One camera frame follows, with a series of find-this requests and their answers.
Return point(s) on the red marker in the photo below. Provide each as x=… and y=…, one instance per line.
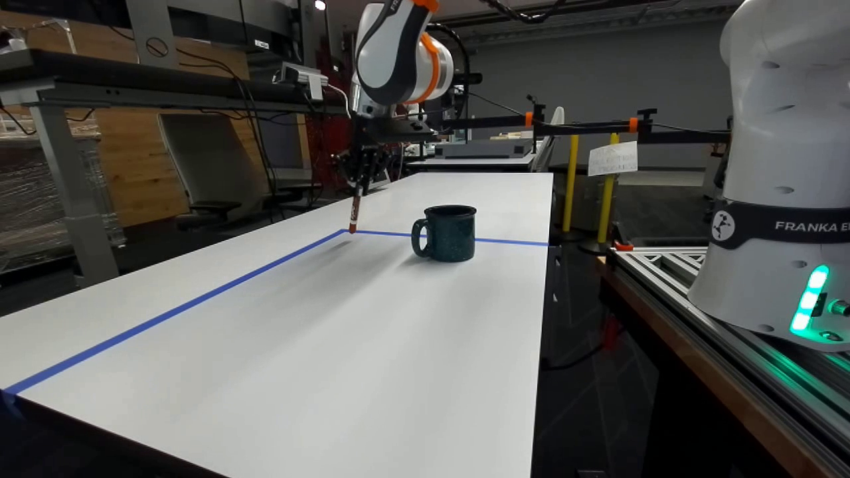
x=353, y=214

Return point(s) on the short blue tape strip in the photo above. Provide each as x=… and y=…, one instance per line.
x=506, y=240

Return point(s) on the white Franka robot base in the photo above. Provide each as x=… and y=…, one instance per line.
x=783, y=168

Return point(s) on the aluminium rail table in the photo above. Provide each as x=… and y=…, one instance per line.
x=706, y=353

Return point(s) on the long blue tape strip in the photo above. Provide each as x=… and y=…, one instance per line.
x=176, y=309

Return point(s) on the dark teal mug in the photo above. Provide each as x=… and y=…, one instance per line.
x=446, y=235

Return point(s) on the grey metal workbench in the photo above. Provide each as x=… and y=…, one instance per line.
x=74, y=97

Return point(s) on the white paper sign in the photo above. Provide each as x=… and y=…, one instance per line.
x=611, y=156

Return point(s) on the white orange robot arm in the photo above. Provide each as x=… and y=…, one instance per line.
x=399, y=48

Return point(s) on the yellow post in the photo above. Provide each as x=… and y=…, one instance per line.
x=607, y=208
x=571, y=180

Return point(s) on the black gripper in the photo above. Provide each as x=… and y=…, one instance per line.
x=373, y=137

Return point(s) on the black bar with orange clamps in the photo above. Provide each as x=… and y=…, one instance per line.
x=584, y=129

